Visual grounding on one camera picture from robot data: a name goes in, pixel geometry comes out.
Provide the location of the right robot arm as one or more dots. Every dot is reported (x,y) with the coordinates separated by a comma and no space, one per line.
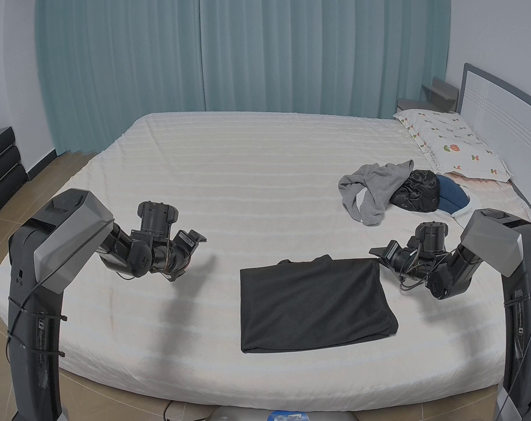
(493,239)

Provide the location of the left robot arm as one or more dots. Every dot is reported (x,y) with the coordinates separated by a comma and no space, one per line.
(63,230)

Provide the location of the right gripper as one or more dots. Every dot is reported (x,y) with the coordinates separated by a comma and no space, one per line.
(411,265)

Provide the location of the black chest of drawers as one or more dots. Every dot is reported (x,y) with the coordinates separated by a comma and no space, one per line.
(2,169)

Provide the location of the black T-shirt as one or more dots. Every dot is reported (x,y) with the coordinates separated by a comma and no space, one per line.
(313,301)

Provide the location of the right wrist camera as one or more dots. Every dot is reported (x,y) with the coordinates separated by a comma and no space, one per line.
(390,250)

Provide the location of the grey bedside table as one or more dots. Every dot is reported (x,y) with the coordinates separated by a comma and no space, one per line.
(441,90)

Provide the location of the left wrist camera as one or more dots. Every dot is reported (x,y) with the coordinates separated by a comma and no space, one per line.
(188,238)

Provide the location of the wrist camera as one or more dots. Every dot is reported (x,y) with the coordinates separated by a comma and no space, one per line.
(188,238)
(390,250)

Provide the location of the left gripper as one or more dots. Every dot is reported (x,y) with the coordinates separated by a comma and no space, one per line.
(173,261)

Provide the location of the dark blue garment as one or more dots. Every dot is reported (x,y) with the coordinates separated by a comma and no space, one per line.
(454,193)

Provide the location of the black printed garment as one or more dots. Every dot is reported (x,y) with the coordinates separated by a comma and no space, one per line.
(416,191)

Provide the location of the grey garment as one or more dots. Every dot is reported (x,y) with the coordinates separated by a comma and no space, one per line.
(375,182)

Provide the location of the blue-green curtain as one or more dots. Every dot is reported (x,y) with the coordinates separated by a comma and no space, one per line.
(116,59)
(313,37)

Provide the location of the white printed pillow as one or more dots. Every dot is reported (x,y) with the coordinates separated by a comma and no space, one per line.
(454,141)

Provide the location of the bed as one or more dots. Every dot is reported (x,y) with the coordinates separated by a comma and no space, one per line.
(248,169)

